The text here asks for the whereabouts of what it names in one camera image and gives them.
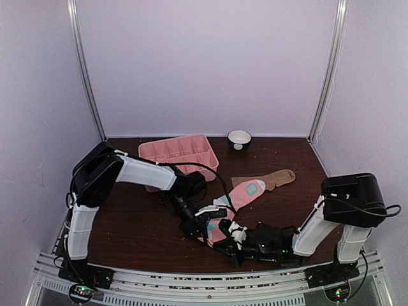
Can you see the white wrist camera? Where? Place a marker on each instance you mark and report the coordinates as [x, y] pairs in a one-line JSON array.
[[238, 233], [212, 212]]

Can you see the pink divided organizer tray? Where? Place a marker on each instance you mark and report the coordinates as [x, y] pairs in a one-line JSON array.
[[192, 149]]

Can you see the black white ceramic bowl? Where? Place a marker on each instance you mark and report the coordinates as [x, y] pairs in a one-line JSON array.
[[239, 140]]

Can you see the right aluminium frame post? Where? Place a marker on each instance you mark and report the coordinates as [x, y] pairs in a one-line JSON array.
[[335, 49]]

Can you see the pink patterned sock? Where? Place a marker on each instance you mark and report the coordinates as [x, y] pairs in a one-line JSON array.
[[241, 196]]

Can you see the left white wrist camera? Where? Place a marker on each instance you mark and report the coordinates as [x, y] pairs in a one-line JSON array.
[[212, 212]]

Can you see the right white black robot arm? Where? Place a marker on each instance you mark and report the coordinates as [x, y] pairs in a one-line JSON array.
[[354, 201]]

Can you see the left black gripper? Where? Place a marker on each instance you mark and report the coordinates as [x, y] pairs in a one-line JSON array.
[[192, 225]]

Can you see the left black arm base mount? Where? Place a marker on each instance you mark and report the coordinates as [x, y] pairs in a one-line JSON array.
[[86, 280]]

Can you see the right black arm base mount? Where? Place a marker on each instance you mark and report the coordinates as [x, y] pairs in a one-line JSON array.
[[334, 279]]

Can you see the tan brown sock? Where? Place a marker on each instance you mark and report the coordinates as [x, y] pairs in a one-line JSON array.
[[271, 180]]

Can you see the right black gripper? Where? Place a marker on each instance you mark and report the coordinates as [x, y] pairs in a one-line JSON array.
[[231, 250]]

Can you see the aluminium frame post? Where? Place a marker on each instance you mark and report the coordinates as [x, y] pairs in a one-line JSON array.
[[84, 71], [335, 49]]

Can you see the left aluminium frame post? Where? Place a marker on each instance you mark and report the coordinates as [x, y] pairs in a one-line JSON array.
[[84, 71]]

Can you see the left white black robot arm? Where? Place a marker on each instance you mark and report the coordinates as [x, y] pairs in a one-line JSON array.
[[91, 184]]

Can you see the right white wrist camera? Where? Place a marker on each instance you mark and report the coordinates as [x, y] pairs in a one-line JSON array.
[[238, 233]]

